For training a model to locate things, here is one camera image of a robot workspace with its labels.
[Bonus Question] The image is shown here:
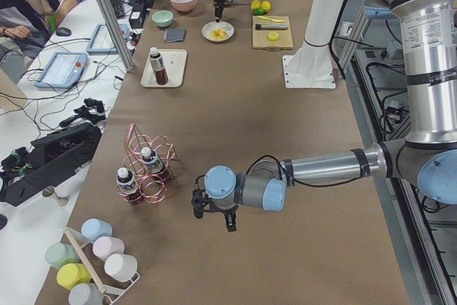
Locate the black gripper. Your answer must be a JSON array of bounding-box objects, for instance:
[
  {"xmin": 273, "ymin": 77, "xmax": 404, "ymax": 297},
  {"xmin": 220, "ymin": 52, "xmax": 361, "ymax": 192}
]
[
  {"xmin": 214, "ymin": 0, "xmax": 225, "ymax": 22},
  {"xmin": 208, "ymin": 200, "xmax": 238, "ymax": 225}
]

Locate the white round plate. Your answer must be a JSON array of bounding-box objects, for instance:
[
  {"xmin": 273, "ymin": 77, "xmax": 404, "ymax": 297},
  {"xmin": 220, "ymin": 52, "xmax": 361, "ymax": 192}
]
[{"xmin": 201, "ymin": 21, "xmax": 234, "ymax": 43}]

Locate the twisted glazed donut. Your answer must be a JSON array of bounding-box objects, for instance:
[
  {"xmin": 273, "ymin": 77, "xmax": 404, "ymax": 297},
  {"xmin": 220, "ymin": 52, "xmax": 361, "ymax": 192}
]
[{"xmin": 210, "ymin": 29, "xmax": 228, "ymax": 41}]

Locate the cream rabbit tray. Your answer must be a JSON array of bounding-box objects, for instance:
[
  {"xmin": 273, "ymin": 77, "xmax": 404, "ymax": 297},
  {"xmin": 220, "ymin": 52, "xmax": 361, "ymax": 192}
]
[{"xmin": 140, "ymin": 49, "xmax": 188, "ymax": 88}]

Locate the tea bottle on tray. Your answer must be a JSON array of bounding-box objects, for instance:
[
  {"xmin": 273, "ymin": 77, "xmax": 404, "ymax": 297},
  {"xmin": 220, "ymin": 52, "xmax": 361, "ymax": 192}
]
[{"xmin": 149, "ymin": 46, "xmax": 169, "ymax": 86}]

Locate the yellow lemon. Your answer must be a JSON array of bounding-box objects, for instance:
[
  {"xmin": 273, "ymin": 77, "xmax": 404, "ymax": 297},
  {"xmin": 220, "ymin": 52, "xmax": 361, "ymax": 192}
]
[
  {"xmin": 261, "ymin": 1, "xmax": 271, "ymax": 13},
  {"xmin": 251, "ymin": 0, "xmax": 261, "ymax": 11}
]

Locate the green lime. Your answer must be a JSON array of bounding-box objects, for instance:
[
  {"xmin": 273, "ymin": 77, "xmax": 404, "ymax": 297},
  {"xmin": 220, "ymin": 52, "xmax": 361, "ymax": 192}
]
[{"xmin": 253, "ymin": 8, "xmax": 265, "ymax": 16}]

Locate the steel cylinder muddler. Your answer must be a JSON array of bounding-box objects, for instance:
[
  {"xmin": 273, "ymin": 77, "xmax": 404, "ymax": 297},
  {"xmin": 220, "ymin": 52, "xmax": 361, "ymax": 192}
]
[{"xmin": 254, "ymin": 24, "xmax": 289, "ymax": 30}]

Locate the grey folded cloth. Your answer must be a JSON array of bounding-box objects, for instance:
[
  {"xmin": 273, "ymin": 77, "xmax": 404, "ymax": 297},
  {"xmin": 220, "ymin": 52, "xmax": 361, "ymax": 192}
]
[{"xmin": 164, "ymin": 29, "xmax": 187, "ymax": 43}]

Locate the bamboo cutting board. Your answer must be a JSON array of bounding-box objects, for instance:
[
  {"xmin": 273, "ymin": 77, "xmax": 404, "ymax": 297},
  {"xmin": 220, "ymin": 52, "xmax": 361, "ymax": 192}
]
[{"xmin": 251, "ymin": 15, "xmax": 293, "ymax": 50}]

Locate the green bowl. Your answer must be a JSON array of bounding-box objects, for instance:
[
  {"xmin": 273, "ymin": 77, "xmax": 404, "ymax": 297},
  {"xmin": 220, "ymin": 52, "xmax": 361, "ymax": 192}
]
[{"xmin": 151, "ymin": 10, "xmax": 174, "ymax": 28}]

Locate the yellow plastic knife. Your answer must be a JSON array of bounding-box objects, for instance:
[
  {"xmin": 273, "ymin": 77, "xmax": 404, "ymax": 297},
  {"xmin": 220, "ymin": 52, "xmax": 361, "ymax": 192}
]
[{"xmin": 257, "ymin": 16, "xmax": 285, "ymax": 23}]

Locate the half lemon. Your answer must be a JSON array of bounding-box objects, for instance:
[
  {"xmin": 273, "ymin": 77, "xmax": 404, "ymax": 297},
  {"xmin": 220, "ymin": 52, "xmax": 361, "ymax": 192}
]
[{"xmin": 268, "ymin": 31, "xmax": 279, "ymax": 41}]

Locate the bottle in rack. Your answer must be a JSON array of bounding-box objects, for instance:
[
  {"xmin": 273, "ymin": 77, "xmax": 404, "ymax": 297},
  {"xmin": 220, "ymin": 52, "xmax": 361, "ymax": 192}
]
[
  {"xmin": 141, "ymin": 146, "xmax": 165, "ymax": 180},
  {"xmin": 116, "ymin": 167, "xmax": 144, "ymax": 205}
]

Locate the black keyboard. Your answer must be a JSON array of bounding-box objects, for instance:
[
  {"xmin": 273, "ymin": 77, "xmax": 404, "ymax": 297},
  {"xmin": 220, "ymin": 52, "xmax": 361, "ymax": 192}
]
[{"xmin": 109, "ymin": 0, "xmax": 125, "ymax": 19}]

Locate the teach pendant tablet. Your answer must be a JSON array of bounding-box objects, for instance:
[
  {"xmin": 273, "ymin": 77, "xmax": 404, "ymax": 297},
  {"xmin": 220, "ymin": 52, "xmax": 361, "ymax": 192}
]
[
  {"xmin": 35, "ymin": 52, "xmax": 88, "ymax": 89},
  {"xmin": 86, "ymin": 24, "xmax": 117, "ymax": 54}
]

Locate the white cup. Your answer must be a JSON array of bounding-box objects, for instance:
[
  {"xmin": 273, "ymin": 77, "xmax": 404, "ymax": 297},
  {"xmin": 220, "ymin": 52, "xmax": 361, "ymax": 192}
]
[{"xmin": 104, "ymin": 254, "xmax": 138, "ymax": 282}]

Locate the pink cup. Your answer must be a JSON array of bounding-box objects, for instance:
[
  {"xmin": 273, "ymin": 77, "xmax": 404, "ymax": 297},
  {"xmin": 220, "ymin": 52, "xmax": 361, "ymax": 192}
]
[{"xmin": 92, "ymin": 236, "xmax": 125, "ymax": 261}]

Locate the blue cup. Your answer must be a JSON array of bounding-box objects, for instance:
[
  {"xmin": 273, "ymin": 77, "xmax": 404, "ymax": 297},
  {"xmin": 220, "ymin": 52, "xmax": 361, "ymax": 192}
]
[{"xmin": 81, "ymin": 218, "xmax": 113, "ymax": 243}]

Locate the white cup rack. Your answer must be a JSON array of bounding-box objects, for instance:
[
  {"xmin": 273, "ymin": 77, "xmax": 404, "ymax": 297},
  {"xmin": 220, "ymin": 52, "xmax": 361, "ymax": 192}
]
[{"xmin": 63, "ymin": 226, "xmax": 141, "ymax": 304}]

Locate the computer mouse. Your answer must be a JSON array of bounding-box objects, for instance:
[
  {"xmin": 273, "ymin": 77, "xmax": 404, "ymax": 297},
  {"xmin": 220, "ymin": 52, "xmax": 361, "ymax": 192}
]
[{"xmin": 55, "ymin": 26, "xmax": 72, "ymax": 37}]

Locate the grey cup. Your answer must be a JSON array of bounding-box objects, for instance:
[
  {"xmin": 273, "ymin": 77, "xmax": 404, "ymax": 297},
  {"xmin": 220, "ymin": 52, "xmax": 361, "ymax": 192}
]
[{"xmin": 69, "ymin": 283, "xmax": 104, "ymax": 305}]

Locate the yellow cup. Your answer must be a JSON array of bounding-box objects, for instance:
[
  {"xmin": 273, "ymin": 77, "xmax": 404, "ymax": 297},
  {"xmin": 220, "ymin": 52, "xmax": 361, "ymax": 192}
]
[{"xmin": 56, "ymin": 263, "xmax": 91, "ymax": 291}]

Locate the green cup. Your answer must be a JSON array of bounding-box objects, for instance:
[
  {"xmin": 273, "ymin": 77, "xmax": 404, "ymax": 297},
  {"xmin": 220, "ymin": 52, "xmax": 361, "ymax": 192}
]
[{"xmin": 45, "ymin": 243, "xmax": 79, "ymax": 269}]

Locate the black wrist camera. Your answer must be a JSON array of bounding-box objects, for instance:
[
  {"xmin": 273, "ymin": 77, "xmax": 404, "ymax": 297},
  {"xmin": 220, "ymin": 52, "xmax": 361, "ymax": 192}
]
[{"xmin": 191, "ymin": 175, "xmax": 207, "ymax": 219}]

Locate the copper wire bottle rack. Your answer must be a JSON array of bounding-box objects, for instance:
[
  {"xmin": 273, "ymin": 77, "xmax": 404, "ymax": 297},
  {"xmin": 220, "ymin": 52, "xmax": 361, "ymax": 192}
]
[{"xmin": 116, "ymin": 123, "xmax": 178, "ymax": 206}]

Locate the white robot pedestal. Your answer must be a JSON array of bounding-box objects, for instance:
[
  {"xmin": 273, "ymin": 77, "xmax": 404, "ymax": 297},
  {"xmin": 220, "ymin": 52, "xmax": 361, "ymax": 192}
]
[{"xmin": 283, "ymin": 0, "xmax": 344, "ymax": 89}]

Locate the aluminium frame post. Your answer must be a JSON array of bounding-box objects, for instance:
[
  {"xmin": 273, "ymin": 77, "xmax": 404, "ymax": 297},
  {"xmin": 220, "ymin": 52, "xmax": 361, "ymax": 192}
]
[{"xmin": 96, "ymin": 0, "xmax": 134, "ymax": 72}]

